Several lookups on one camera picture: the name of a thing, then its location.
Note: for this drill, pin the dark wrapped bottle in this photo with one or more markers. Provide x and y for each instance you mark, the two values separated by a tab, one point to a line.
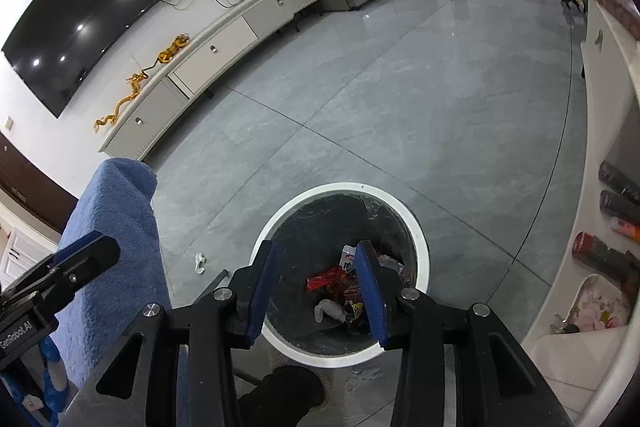
617	206
620	179

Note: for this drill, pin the white paper scrap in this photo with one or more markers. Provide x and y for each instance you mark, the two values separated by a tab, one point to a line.
200	262

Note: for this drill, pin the wall light switch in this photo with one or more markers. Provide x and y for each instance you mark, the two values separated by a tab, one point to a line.
8	122

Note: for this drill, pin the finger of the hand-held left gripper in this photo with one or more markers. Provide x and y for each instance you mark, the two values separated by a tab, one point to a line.
85	257

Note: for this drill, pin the brown wooden door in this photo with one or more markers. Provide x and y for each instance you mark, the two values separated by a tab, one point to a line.
25	177

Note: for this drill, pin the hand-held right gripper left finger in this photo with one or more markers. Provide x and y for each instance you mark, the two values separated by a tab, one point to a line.
262	297

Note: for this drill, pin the white red label packet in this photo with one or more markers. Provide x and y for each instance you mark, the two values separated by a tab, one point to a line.
348	257

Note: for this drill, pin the red patterned package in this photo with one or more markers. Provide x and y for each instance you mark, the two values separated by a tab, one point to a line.
617	4

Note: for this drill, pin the white rimmed trash can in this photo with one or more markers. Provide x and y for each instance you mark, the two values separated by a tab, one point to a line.
310	227

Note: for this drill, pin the golden tiger figurine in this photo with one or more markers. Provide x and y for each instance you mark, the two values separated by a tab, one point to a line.
172	49

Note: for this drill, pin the black shoe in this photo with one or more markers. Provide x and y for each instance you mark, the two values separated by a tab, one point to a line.
280	394

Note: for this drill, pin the dark snack packet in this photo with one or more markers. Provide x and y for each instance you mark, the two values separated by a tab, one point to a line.
352	302

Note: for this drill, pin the white television cabinet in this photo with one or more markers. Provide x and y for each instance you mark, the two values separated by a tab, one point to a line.
200	62

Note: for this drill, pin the red capped dark bottle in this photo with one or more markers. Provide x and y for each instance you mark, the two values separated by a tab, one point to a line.
605	257

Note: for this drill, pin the white panelled door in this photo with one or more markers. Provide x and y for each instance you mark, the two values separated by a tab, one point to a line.
20	252

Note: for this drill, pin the blue fluffy blanket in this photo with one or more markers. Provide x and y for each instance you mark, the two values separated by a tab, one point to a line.
115	227

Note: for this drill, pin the orange small tube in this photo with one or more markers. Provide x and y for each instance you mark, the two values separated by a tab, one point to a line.
626	228

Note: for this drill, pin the red shiny wrapper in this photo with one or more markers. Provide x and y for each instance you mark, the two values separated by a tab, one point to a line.
325	279

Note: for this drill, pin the white tissue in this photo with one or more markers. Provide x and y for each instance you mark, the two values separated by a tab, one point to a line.
327	309

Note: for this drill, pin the golden dragon figurine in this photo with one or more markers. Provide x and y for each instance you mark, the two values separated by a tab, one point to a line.
134	81

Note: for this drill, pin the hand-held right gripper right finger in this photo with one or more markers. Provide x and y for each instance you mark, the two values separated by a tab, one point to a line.
370	297

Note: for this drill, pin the clear wrapper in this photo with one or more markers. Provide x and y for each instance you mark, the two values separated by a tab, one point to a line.
390	266

